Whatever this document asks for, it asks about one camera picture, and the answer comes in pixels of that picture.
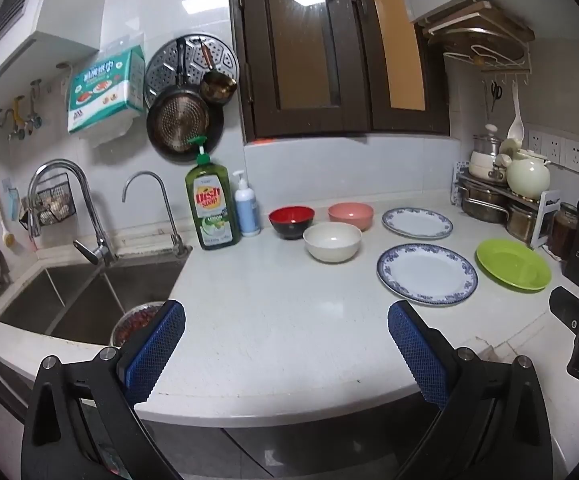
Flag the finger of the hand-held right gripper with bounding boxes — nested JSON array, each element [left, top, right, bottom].
[[549, 286, 579, 334]]

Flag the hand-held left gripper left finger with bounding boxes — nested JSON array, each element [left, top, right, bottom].
[[20, 299, 186, 480]]

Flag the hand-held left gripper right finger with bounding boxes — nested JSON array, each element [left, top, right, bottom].
[[387, 300, 554, 480]]

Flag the blue floral rim plate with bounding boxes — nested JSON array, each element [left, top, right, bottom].
[[381, 207, 454, 239], [376, 243, 479, 306]]

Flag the red and black bowl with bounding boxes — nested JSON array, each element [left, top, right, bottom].
[[268, 206, 316, 241]]

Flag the metal bowl with red food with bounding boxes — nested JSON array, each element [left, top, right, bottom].
[[109, 301, 167, 348]]

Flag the green plate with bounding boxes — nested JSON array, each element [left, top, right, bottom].
[[475, 239, 553, 293]]

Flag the glass jar with dark contents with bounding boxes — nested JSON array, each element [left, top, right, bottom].
[[549, 202, 577, 261]]

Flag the white and steel pot rack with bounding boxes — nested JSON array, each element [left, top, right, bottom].
[[452, 161, 561, 251]]

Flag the steel sink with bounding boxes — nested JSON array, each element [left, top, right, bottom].
[[0, 247, 192, 348]]

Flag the small steel pot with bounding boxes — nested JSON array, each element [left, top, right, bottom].
[[507, 200, 540, 242]]

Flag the small chrome faucet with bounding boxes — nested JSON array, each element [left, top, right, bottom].
[[122, 171, 187, 257]]

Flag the tall chrome faucet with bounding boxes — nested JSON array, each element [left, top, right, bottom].
[[28, 159, 117, 267]]

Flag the wide steel pot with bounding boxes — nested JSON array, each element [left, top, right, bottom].
[[459, 182, 510, 223]]

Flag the cream kettle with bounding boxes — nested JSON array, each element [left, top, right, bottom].
[[505, 149, 551, 195]]

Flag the white bowl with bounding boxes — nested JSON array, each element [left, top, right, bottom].
[[303, 221, 363, 264]]

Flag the green dish soap bottle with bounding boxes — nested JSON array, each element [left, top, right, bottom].
[[185, 136, 242, 251]]

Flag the pink bowl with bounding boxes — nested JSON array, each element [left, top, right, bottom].
[[328, 202, 374, 232]]

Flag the cream ceramic pot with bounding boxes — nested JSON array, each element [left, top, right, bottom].
[[469, 150, 509, 184]]

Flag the white and blue pump bottle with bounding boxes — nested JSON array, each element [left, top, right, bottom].
[[232, 170, 261, 237]]

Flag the steel lidded pot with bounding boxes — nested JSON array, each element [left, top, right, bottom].
[[472, 124, 503, 157]]

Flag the white rice spoon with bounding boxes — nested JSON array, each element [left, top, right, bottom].
[[507, 80, 526, 142]]

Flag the black scissors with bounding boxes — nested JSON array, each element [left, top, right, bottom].
[[487, 80, 503, 116]]

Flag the black frying pan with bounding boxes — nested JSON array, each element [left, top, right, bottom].
[[146, 37, 225, 163]]

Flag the small copper ladle pot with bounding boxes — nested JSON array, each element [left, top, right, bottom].
[[199, 42, 238, 107]]

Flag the paper towel pack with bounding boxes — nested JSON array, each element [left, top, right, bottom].
[[67, 32, 147, 150]]

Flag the round steel steamer rack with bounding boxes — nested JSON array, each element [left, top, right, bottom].
[[144, 34, 240, 111]]

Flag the dark wooden cutting board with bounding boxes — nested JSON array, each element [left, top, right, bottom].
[[427, 12, 536, 52]]

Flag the dark wooden window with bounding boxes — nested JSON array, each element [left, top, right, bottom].
[[228, 0, 451, 145]]

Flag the light wooden cutting board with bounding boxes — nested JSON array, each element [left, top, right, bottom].
[[417, 1, 495, 36]]

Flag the white range hood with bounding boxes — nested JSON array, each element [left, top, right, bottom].
[[0, 0, 116, 121]]

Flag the black wire basket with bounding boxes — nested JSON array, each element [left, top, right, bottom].
[[28, 172, 77, 228]]

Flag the white handled dish brush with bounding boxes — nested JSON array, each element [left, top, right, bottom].
[[0, 195, 17, 248]]

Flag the blue wall holder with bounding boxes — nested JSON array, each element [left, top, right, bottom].
[[2, 177, 21, 221]]

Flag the white wire wall rack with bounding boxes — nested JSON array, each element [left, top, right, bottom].
[[442, 42, 534, 86]]

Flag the grey wall hook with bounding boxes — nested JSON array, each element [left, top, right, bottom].
[[28, 80, 44, 135], [0, 108, 17, 141]]

